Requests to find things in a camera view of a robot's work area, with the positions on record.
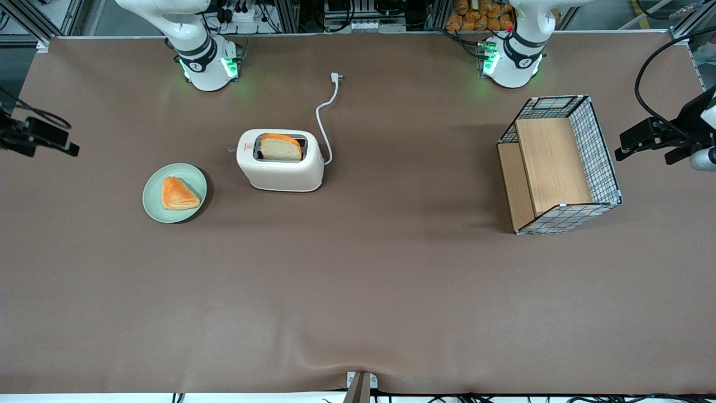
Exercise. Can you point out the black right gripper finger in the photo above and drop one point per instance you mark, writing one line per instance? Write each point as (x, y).
(72, 150)

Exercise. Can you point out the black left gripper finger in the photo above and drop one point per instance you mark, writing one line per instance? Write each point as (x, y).
(623, 154)

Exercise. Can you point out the white two-slot toaster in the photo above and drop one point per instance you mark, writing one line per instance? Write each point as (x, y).
(282, 173)

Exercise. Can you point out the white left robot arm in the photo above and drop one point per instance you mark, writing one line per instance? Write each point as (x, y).
(517, 56)

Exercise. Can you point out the light wooden step shelf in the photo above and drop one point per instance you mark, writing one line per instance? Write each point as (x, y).
(551, 162)

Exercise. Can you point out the orange triangular pastry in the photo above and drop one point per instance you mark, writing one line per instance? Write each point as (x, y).
(178, 195)

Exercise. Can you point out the pale green plate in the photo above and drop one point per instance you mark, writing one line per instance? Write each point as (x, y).
(174, 215)

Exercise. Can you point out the bag of orange buns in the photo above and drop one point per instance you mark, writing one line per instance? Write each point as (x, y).
(478, 17)

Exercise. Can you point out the toast bread slice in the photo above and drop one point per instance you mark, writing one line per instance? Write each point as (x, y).
(279, 149)

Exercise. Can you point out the white power strip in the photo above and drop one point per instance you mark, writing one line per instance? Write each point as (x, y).
(241, 12)

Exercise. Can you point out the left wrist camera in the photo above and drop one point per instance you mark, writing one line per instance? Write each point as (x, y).
(702, 159)

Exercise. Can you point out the metal table edge bracket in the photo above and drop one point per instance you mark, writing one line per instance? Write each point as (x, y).
(361, 386)

